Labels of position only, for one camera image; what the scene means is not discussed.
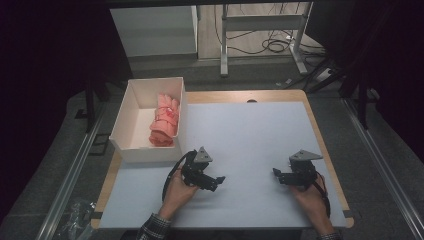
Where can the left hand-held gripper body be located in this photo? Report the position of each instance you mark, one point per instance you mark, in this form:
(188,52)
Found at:
(195,170)

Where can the clear plastic bag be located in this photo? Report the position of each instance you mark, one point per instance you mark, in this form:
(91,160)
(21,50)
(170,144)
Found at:
(78,220)

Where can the person's right hand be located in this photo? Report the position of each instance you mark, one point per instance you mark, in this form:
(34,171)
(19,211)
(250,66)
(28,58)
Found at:
(311,201)

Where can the metal floor rail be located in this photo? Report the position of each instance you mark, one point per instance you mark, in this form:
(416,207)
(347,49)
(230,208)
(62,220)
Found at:
(68,180)
(383,166)

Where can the pale table mat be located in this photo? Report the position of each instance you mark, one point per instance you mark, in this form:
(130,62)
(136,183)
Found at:
(246,140)

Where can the person's left hand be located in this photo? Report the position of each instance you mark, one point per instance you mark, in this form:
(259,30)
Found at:
(178,195)

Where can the dark curtain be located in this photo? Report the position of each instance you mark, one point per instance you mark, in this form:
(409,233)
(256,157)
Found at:
(393,60)
(43,66)

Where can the black stand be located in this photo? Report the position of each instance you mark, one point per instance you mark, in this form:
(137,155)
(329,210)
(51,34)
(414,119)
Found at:
(363,103)
(90,106)

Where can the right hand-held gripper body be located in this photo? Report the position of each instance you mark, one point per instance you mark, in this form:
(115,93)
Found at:
(303,171)

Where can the white cabinet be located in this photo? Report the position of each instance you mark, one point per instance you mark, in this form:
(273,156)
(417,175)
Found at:
(153,30)

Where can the white box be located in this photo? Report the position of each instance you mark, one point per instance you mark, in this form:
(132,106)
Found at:
(138,128)

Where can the black floor bracket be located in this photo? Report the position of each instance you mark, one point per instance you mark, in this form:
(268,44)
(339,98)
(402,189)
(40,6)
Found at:
(99,144)

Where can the white power strip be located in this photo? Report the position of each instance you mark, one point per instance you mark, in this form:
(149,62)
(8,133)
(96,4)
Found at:
(324,74)

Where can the pink glove with grey palm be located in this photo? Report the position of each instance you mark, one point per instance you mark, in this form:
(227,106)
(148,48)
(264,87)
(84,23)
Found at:
(161,140)

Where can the pink glove with red pattern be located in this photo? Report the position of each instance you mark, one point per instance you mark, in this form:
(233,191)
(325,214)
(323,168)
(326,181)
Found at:
(165,116)

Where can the grey metal desk frame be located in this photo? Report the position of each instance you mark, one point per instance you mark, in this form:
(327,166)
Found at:
(263,22)

